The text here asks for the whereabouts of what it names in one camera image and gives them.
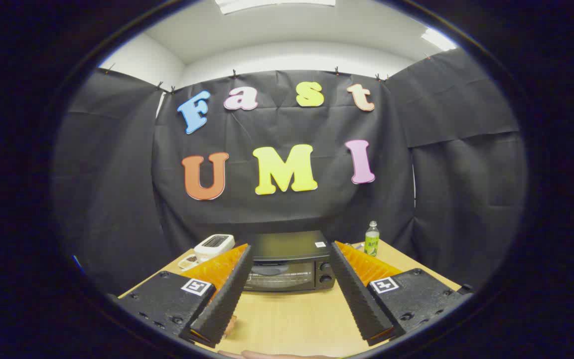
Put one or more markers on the white pop-up toaster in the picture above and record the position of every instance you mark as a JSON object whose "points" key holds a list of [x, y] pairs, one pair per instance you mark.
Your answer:
{"points": [[213, 244]]}

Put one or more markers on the ceiling light panel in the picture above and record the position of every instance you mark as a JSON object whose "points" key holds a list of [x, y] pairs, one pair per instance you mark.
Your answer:
{"points": [[272, 4], [438, 40]]}

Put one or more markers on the green label drink bottle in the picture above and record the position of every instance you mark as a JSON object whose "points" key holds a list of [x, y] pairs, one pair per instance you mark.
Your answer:
{"points": [[371, 242]]}

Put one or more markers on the black toaster oven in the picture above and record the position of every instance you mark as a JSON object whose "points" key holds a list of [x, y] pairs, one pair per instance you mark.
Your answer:
{"points": [[287, 244]]}

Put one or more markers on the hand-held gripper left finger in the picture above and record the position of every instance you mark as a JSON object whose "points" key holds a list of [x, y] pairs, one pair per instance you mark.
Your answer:
{"points": [[226, 300]]}

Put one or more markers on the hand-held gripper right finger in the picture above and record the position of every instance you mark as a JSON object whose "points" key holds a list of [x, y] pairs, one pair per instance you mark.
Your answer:
{"points": [[359, 300]]}

